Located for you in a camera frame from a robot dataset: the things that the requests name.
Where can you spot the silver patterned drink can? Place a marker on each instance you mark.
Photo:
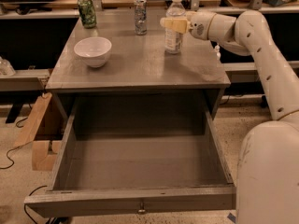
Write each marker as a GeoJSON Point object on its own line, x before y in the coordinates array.
{"type": "Point", "coordinates": [140, 17]}

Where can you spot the green soda can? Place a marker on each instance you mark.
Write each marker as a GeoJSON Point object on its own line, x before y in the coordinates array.
{"type": "Point", "coordinates": [87, 13]}

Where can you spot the light wooden block stand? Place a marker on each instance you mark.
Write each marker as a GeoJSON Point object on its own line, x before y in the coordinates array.
{"type": "Point", "coordinates": [43, 130]}

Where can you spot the blue tape floor mark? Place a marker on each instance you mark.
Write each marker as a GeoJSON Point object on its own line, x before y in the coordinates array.
{"type": "Point", "coordinates": [231, 217]}

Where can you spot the clear plastic water bottle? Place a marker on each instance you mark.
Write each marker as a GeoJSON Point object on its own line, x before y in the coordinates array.
{"type": "Point", "coordinates": [173, 40]}

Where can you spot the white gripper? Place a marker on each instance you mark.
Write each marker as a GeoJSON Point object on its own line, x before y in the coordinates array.
{"type": "Point", "coordinates": [199, 25]}

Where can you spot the white ceramic bowl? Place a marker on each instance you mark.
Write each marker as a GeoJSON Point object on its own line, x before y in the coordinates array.
{"type": "Point", "coordinates": [93, 51]}

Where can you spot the clear plastic object left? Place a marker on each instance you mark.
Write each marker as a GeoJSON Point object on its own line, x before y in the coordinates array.
{"type": "Point", "coordinates": [6, 69]}

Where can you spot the grey open top drawer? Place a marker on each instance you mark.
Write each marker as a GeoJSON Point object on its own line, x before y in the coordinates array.
{"type": "Point", "coordinates": [123, 155]}

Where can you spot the white pump dispenser bottle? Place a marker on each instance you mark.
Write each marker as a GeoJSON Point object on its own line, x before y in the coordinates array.
{"type": "Point", "coordinates": [218, 52]}

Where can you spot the grey wooden cabinet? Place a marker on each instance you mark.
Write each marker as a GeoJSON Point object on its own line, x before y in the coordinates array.
{"type": "Point", "coordinates": [138, 62]}

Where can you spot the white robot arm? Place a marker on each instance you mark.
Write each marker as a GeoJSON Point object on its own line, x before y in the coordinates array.
{"type": "Point", "coordinates": [267, 182]}

